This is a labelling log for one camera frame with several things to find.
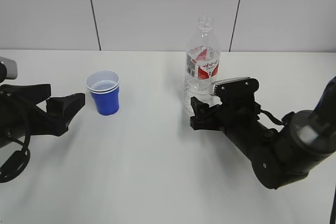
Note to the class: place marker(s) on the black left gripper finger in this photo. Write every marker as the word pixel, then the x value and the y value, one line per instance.
pixel 205 116

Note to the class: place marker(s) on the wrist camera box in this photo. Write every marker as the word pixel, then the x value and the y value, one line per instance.
pixel 9 69
pixel 234 88

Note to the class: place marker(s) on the blue paper cup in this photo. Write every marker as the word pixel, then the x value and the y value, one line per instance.
pixel 104 88

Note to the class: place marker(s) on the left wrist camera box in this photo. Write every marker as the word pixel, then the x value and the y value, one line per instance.
pixel 9 69

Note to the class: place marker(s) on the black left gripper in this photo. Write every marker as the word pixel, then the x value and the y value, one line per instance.
pixel 31 110

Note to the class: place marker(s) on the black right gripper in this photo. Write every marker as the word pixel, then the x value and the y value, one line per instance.
pixel 241 125

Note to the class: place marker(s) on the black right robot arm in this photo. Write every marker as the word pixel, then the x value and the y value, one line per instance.
pixel 280 152

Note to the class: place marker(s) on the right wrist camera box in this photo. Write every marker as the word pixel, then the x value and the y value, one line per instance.
pixel 234 88

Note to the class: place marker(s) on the clear Wahaha water bottle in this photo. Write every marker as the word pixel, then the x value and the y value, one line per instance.
pixel 203 53

